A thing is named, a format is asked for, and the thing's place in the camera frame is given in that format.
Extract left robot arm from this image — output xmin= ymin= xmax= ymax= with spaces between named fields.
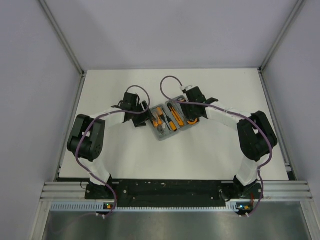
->
xmin=67 ymin=92 xmax=150 ymax=199

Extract orange utility knife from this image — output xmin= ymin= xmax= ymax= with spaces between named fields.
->
xmin=167 ymin=103 xmax=185 ymax=127

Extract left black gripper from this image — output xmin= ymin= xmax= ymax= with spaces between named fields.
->
xmin=130 ymin=100 xmax=155 ymax=127

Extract white slotted cable duct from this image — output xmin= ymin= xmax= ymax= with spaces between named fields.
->
xmin=50 ymin=201 xmax=249 ymax=213

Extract orange black screwdriver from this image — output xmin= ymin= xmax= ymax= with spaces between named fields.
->
xmin=156 ymin=107 xmax=166 ymax=122
xmin=163 ymin=111 xmax=178 ymax=132

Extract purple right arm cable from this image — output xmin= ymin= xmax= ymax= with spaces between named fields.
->
xmin=159 ymin=75 xmax=273 ymax=218

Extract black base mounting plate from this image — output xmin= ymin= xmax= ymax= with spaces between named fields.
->
xmin=85 ymin=179 xmax=262 ymax=208

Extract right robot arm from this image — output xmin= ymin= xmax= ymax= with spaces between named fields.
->
xmin=179 ymin=85 xmax=278 ymax=198

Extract orange pliers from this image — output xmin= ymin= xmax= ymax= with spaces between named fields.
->
xmin=150 ymin=110 xmax=165 ymax=136

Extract orange tape measure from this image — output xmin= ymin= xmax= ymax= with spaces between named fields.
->
xmin=187 ymin=118 xmax=200 ymax=125

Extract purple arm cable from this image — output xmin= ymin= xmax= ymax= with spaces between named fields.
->
xmin=159 ymin=75 xmax=273 ymax=218
xmin=74 ymin=85 xmax=151 ymax=219

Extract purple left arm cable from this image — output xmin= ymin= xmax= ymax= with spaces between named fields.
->
xmin=74 ymin=85 xmax=151 ymax=219

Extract grey plastic tool case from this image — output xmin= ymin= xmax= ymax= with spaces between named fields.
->
xmin=148 ymin=95 xmax=200 ymax=141

